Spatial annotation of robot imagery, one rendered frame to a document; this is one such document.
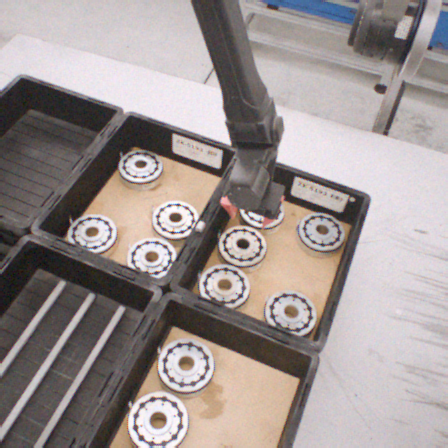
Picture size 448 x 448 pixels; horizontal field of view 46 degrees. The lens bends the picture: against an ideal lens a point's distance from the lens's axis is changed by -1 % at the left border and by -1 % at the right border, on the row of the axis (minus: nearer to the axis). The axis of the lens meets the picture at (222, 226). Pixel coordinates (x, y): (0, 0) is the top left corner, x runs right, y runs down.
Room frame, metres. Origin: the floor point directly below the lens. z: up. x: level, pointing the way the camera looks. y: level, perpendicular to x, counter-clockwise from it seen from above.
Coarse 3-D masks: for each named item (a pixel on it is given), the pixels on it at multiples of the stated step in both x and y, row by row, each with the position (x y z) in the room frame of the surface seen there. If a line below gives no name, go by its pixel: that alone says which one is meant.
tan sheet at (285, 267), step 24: (288, 216) 0.77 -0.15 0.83; (288, 240) 0.70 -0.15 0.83; (216, 264) 0.61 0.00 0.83; (264, 264) 0.63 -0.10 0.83; (288, 264) 0.64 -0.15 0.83; (312, 264) 0.65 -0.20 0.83; (336, 264) 0.65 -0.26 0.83; (264, 288) 0.57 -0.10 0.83; (288, 288) 0.58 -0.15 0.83; (312, 288) 0.58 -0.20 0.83; (312, 336) 0.47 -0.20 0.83
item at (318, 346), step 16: (304, 176) 0.81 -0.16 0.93; (352, 192) 0.78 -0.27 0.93; (368, 208) 0.74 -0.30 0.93; (208, 224) 0.64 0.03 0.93; (352, 240) 0.65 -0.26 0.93; (192, 256) 0.56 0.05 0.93; (352, 256) 0.61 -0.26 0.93; (176, 272) 0.52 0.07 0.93; (176, 288) 0.49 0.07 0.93; (336, 288) 0.53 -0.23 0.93; (208, 304) 0.46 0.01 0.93; (336, 304) 0.50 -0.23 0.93; (256, 320) 0.44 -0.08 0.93; (288, 336) 0.42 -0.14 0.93; (320, 336) 0.43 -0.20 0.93; (320, 352) 0.41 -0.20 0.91
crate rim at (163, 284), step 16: (128, 112) 0.94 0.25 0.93; (112, 128) 0.88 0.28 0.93; (176, 128) 0.90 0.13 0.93; (224, 144) 0.87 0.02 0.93; (80, 176) 0.73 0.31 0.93; (64, 192) 0.67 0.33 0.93; (48, 208) 0.63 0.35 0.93; (208, 208) 0.68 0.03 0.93; (48, 240) 0.55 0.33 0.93; (64, 240) 0.56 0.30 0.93; (192, 240) 0.60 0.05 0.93; (96, 256) 0.53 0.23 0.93; (176, 256) 0.55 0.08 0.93; (128, 272) 0.51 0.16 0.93; (160, 288) 0.49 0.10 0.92
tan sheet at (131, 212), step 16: (112, 176) 0.82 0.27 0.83; (176, 176) 0.85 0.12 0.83; (192, 176) 0.85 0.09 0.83; (208, 176) 0.86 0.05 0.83; (112, 192) 0.77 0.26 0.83; (128, 192) 0.78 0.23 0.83; (144, 192) 0.79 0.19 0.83; (160, 192) 0.79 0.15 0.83; (176, 192) 0.80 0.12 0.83; (192, 192) 0.80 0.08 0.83; (208, 192) 0.81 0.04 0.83; (96, 208) 0.72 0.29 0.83; (112, 208) 0.73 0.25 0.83; (128, 208) 0.73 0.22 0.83; (144, 208) 0.74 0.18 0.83; (128, 224) 0.69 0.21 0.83; (144, 224) 0.69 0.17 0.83; (128, 240) 0.65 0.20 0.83; (112, 256) 0.60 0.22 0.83
